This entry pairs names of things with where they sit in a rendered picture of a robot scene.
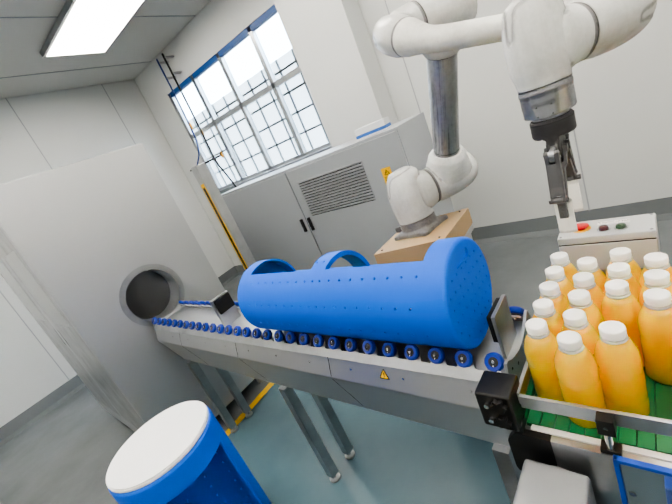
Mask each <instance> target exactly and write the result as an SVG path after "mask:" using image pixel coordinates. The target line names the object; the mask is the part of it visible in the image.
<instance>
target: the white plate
mask: <svg viewBox="0 0 672 504"><path fill-rule="evenodd" d="M208 416H209V412H208V408H207V407H206V405H205V404H204V403H203V402H200V401H186V402H183V403H179V404H177V405H174V406H172V407H170V408H168V409H166V410H164V411H163V412H161V413H159V414H158V415H156V416H155V417H153V418H152V419H151V420H149V421H148V422H147V423H145V424H144V425H143V426H142V427H140V428H139V429H138V430H137V431H136V432H135V433H134V434H133V435H132V436H131V437H130V438H129V439H128V440H127V441H126V442H125V443H124V444H123V446H122V447H121V448H120V449H119V451H118V452H117V454H116V455H115V457H114V458H113V460H112V462H111V463H110V466H109V468H108V471H107V474H106V485H107V487H108V488H109V489H110V490H111V491H112V492H115V493H127V492H131V491H134V490H137V489H140V488H142V487H144V486H146V485H148V484H150V483H152V482H153V481H155V480H157V479H158V478H160V477H161V476H162V475H164V474H165V473H167V472H168V471H169V470H170V469H172V468H173V467H174V466H175V465H176V464H177V463H178V462H179V461H180V460H182V459H183V457H184V456H185V455H186V454H187V453H188V452H189V451H190V450H191V449H192V447H193V446H194V445H195V444H196V442H197V441H198V439H199V438H200V436H201V435H202V433H203V431H204V429H205V427H206V424H207V421H208Z"/></svg>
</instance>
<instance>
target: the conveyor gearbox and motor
mask: <svg viewBox="0 0 672 504"><path fill-rule="evenodd" d="M513 504H597V503H596V499H595V495H594V491H593V488H592V484H591V480H590V478H589V477H588V476H586V475H582V474H579V473H575V472H572V471H568V470H566V469H563V468H561V467H557V466H552V465H547V464H544V463H540V462H536V461H533V460H529V459H526V460H525V461H524V463H523V467H522V471H521V475H520V478H519V482H518V486H517V490H516V493H515V497H514V501H513Z"/></svg>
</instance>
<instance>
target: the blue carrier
mask: <svg viewBox="0 0 672 504"><path fill-rule="evenodd" d="M340 257H342V258H344V259H345V260H347V261H348V262H349V263H350V264H351V265H352V266H348V267H335V268H330V267H331V265H332V264H333V263H334V262H335V261H336V260H337V259H338V258H340ZM238 304H239V307H240V310H241V312H242V314H243V316H244V317H245V319H246V320H247V321H248V322H249V323H251V324H252V325H254V326H256V327H258V328H263V329H272V330H282V331H291V332H301V333H311V334H320V335H330V336H340V337H349V338H359V339H369V340H378V341H388V342H398V343H408V344H417V345H427V346H437V347H446V348H456V349H466V350H471V349H474V348H476V347H477V346H479V345H480V343H481V342H482V341H483V339H484V338H485V336H486V333H487V331H488V327H489V325H488V322H487V319H486V317H487V315H488V313H489V311H490V309H491V307H492V286H491V279H490V273H489V269H488V265H487V262H486V259H485V257H484V255H483V253H482V251H481V249H480V247H479V246H478V245H477V243H476V242H475V241H473V240H472V239H471V238H468V237H463V236H462V237H453V238H445V239H439V240H437V241H435V242H434V243H433V244H432V245H431V246H430V247H429V249H428V251H427V253H426V255H425V257H424V260H423V261H414V262H401V263H388V264H375V265H370V264H369V262H368V261H367V260H366V259H365V258H364V257H363V256H362V255H361V254H360V253H358V252H356V251H352V250H343V251H335V252H329V253H326V254H324V255H323V256H321V257H320V258H319V259H318V260H317V261H316V262H315V264H314V265H313V267H312V269H309V270H295V269H294V268H293V266H291V265H290V264H289V263H288V262H286V261H284V260H281V259H267V260H261V261H258V262H256V263H254V264H252V265H251V266H250V267H249V268H248V269H247V270H246V271H245V272H244V274H243V276H242V278H241V280H240V283H239V286H238ZM410 308H411V309H410Z"/></svg>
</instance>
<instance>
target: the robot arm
mask: <svg viewBox="0 0 672 504"><path fill-rule="evenodd" d="M477 6H478V4H477V0H412V1H410V2H409V3H407V4H405V5H403V6H401V7H400V8H398V9H396V10H395V11H393V12H391V14H390V15H386V16H383V17H382V18H380V19H379V20H378V22H377V23H376V24H375V26H374V29H373V40H374V43H375V46H376V48H377V49H378V50H379V51H380V52H381V53H383V54H384V55H387V56H390V57H394V58H403V57H412V56H416V55H421V54H423V56H424V57H425V58H426V64H427V77H428V89H429V101H430V113H431V125H432V138H433V149H432V150H431V152H430V153H429V155H428V160H427V163H426V168H425V169H423V170H420V171H418V170H417V168H415V167H413V166H403V167H401V168H399V169H397V170H396V171H394V172H392V173H391V174H390V175H389V176H388V179H387V184H386V186H387V195H388V199H389V202H390V205H391V208H392V210H393V212H394V214H395V216H396V218H397V220H398V222H399V224H400V226H398V227H396V228H395V230H396V232H397V233H399V234H398V235H397V236H395V237H394V239H395V241H398V240H402V239H408V238H414V237H421V236H422V237H424V236H427V235H429V234H430V233H431V232H432V231H433V230H434V229H435V228H436V227H437V226H439V225H440V224H441V223H442V222H443V221H445V220H446V219H448V216H447V215H441V216H436V214H435V212H434V210H433V206H434V205H435V204H436V203H437V202H440V201H442V200H445V199H447V198H449V197H451V196H453V195H455V194H457V193H459V192H460V191H462V190H463V189H465V188H466V187H468V186H469V185H470V184H471V183H472V182H473V181H474V179H475V178H476V176H477V174H478V163H477V161H476V159H475V157H474V156H473V155H472V154H471V153H469V152H467V151H466V149H465V148H464V147H463V146H461V145H460V142H459V96H458V52H459V50H460V49H465V48H471V47H476V46H481V45H487V44H492V43H497V42H503V51H504V57H505V62H506V66H507V70H508V73H509V76H510V79H511V81H512V82H513V84H514V85H515V87H516V90H517V93H518V99H519V101H520V105H521V109H522V113H523V117H524V120H525V121H531V122H530V124H529V126H530V130H531V135H532V139H533V140H534V141H542V140H543V141H546V148H544V153H543V158H544V162H545V166H546V172H547V179H548V185H549V192H550V199H551V200H550V201H549V204H554V208H555V213H556V217H557V222H558V226H559V231H560V233H569V232H577V231H578V228H577V224H576V219H575V214H574V212H576V211H583V210H584V208H583V203H582V197H581V192H580V187H579V182H578V180H577V179H581V174H577V173H578V170H577V168H576V164H575V160H574V156H573V152H572V148H571V144H570V139H569V134H568V133H569V132H571V131H573V130H574V129H575V128H576V127H577V123H576V117H575V112H574V110H573V109H570V108H571V107H573V106H575V105H576V104H577V97H576V91H575V86H574V77H573V75H572V67H573V66H575V65H576V64H577V63H579V62H581V61H584V60H588V59H592V58H594V57H597V56H600V55H602V54H604V53H607V52H609V51H611V50H613V49H615V48H617V47H619V46H621V45H623V44H624V43H626V42H628V41H629V40H631V39H632V38H634V37H635V36H636V35H637V34H639V33H640V32H641V31H642V30H643V29H644V28H645V27H646V26H647V25H648V23H649V22H650V21H651V19H652V18H653V14H654V12H655V9H656V6H657V0H514V1H512V2H511V3H510V5H509V6H508V7H507V8H506V10H505V11H504V13H503V14H498V15H492V16H487V17H481V18H476V19H475V17H476V14H477ZM576 174H577V175H576ZM558 196H561V197H558Z"/></svg>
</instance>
